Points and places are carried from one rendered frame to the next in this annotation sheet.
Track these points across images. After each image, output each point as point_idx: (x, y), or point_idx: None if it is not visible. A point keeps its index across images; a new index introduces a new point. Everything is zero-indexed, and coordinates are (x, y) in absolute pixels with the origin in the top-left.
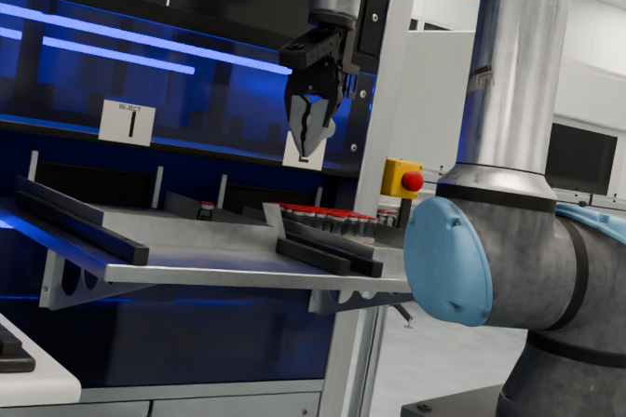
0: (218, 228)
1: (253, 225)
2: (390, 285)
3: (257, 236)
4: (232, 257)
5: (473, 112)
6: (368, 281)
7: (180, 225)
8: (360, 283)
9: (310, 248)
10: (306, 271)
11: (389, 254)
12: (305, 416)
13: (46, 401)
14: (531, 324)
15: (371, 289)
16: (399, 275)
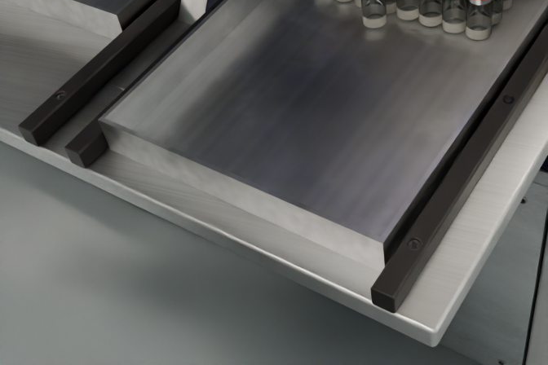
0: None
1: (83, 3)
2: (106, 185)
3: (95, 19)
4: (11, 50)
5: None
6: (70, 166)
7: None
8: (61, 164)
9: (86, 72)
10: (10, 115)
11: (127, 138)
12: (524, 204)
13: None
14: None
15: (80, 176)
16: (157, 171)
